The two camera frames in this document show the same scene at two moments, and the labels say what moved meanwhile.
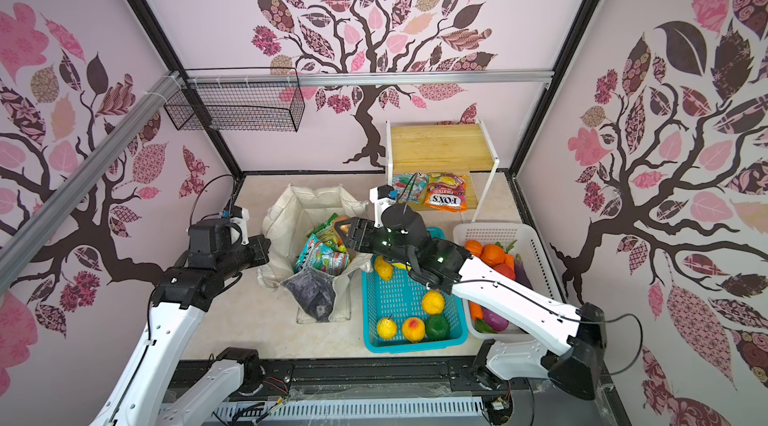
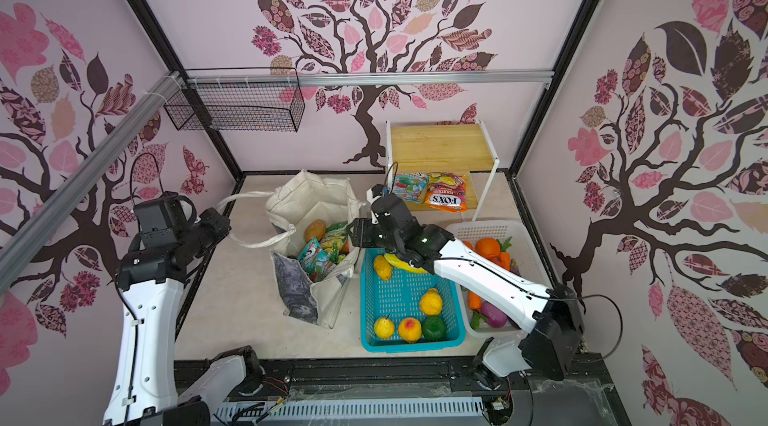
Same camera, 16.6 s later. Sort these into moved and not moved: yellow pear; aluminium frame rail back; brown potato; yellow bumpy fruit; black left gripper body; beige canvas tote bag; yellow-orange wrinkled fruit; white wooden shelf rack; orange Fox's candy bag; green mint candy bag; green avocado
Moved: black left gripper body; beige canvas tote bag; brown potato
Not moved: white wooden shelf rack; aluminium frame rail back; orange Fox's candy bag; yellow pear; green avocado; yellow-orange wrinkled fruit; yellow bumpy fruit; green mint candy bag
